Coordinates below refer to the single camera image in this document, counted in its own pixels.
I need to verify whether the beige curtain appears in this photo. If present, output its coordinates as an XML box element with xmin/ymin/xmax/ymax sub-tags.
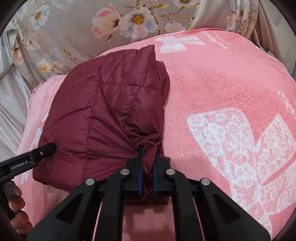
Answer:
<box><xmin>250</xmin><ymin>1</ymin><xmax>295</xmax><ymax>78</ymax></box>

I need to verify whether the person's left hand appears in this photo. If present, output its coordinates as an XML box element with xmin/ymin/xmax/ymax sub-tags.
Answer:
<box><xmin>9</xmin><ymin>186</ymin><xmax>33</xmax><ymax>235</ymax></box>

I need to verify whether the silver satin sheet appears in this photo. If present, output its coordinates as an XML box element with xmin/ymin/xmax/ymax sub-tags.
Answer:
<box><xmin>1</xmin><ymin>29</ymin><xmax>31</xmax><ymax>161</ymax></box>

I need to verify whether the maroon puffer jacket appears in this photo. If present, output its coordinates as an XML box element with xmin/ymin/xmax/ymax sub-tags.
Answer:
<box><xmin>33</xmin><ymin>45</ymin><xmax>170</xmax><ymax>197</ymax></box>

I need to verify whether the grey floral quilt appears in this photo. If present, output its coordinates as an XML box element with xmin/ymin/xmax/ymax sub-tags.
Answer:
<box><xmin>4</xmin><ymin>0</ymin><xmax>259</xmax><ymax>86</ymax></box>

